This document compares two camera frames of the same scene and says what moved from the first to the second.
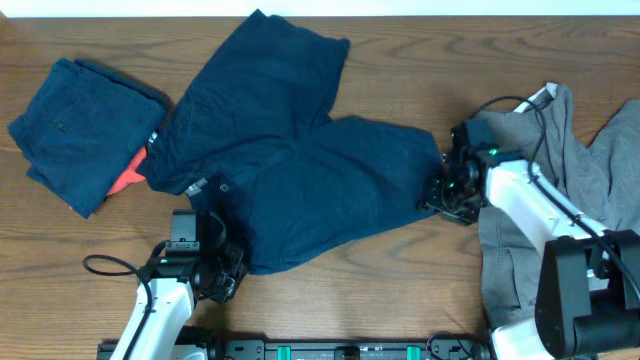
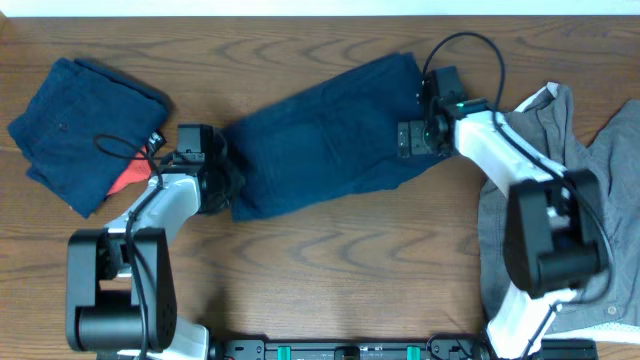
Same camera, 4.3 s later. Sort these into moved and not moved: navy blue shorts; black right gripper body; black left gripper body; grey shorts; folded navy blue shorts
Moved: navy blue shorts; black right gripper body; black left gripper body
Not moved: folded navy blue shorts; grey shorts
